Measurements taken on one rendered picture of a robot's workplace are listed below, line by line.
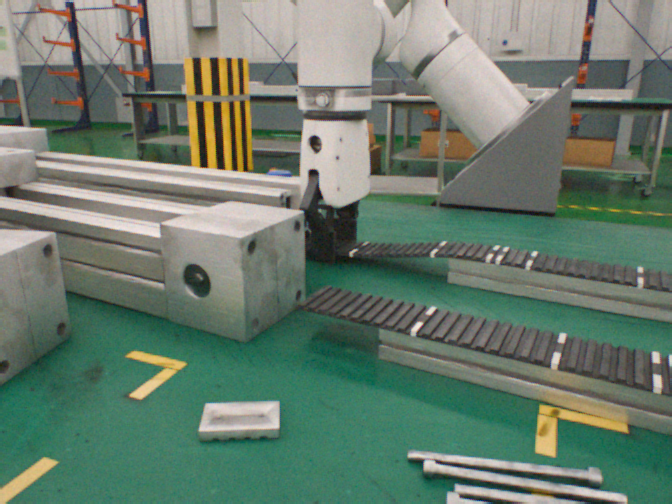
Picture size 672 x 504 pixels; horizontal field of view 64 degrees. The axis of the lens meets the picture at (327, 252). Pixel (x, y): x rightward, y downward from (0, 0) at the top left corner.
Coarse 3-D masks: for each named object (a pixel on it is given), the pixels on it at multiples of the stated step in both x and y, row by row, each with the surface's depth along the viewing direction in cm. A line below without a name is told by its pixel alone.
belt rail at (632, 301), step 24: (456, 264) 58; (480, 264) 57; (480, 288) 58; (504, 288) 56; (528, 288) 55; (552, 288) 55; (576, 288) 53; (600, 288) 52; (624, 288) 51; (624, 312) 51; (648, 312) 50
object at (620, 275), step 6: (618, 264) 55; (612, 270) 54; (618, 270) 53; (624, 270) 54; (630, 270) 53; (612, 276) 52; (618, 276) 52; (624, 276) 52; (630, 276) 52; (612, 282) 51; (618, 282) 51; (624, 282) 51; (630, 282) 50
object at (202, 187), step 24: (48, 168) 83; (72, 168) 80; (96, 168) 80; (120, 168) 86; (144, 168) 83; (168, 168) 81; (192, 168) 80; (120, 192) 76; (144, 192) 76; (168, 192) 73; (192, 192) 70; (216, 192) 68; (240, 192) 66; (264, 192) 65; (288, 192) 65
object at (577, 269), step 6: (576, 258) 57; (570, 264) 55; (576, 264) 55; (582, 264) 55; (588, 264) 56; (570, 270) 53; (576, 270) 54; (582, 270) 53; (588, 270) 54; (570, 276) 53; (576, 276) 52; (582, 276) 52
